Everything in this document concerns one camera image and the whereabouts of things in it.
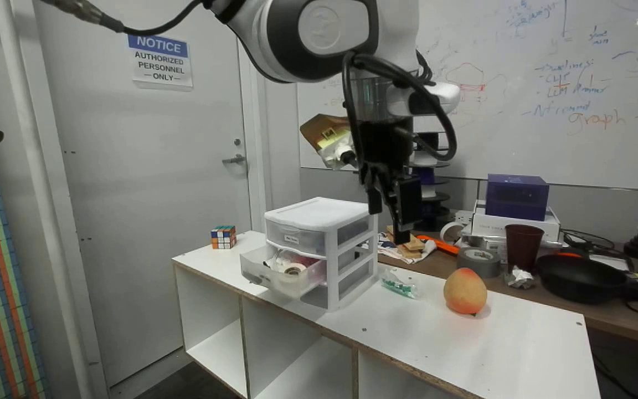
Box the metal door handle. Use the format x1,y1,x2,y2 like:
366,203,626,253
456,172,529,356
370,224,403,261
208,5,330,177
218,151,253,177

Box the small crumpled foil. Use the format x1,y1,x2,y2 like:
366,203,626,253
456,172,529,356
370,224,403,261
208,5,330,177
505,265,541,290

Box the purple box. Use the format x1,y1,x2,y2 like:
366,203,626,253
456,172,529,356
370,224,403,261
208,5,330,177
484,173,551,222

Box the yellow taped wrist camera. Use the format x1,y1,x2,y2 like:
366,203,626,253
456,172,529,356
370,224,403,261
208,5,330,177
296,112,359,173

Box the clear green plastic bag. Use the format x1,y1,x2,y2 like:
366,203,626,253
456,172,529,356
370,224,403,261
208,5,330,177
379,270,418,302

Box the white cardboard box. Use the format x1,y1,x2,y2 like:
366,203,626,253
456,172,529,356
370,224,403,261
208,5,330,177
472,209,563,247

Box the translucent plastic drawer unit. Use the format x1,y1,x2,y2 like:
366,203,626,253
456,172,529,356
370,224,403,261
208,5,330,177
261,196,381,314

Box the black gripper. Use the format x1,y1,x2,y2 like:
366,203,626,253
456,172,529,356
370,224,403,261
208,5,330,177
351,120,426,247

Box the white door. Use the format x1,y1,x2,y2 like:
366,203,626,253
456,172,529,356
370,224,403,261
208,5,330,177
30,0,257,388

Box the masking tape roll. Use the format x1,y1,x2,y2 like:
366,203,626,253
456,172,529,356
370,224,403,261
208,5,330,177
276,257,312,283

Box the white cubby shelf cabinet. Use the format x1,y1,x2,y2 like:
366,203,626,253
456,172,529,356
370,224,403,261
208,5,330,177
171,229,601,399

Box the blue white notice sign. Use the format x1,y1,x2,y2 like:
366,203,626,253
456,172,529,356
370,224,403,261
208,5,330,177
124,30,196,92

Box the grey duct tape roll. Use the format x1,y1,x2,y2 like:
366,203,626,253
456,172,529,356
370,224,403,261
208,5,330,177
456,247,506,283

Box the orange peach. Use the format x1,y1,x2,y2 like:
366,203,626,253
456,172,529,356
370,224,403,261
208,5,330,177
441,266,489,320

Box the whiteboard with writing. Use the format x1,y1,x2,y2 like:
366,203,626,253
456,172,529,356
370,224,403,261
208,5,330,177
295,0,638,196

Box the black frying pan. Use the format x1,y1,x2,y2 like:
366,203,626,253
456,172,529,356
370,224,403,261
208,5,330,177
538,250,632,306

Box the Rubik's cube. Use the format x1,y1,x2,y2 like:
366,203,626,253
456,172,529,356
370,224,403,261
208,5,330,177
208,224,239,250

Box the dark red cup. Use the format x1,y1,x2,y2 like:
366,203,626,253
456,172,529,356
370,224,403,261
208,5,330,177
503,222,546,277

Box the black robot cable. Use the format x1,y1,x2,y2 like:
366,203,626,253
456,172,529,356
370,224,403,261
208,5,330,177
39,0,209,35

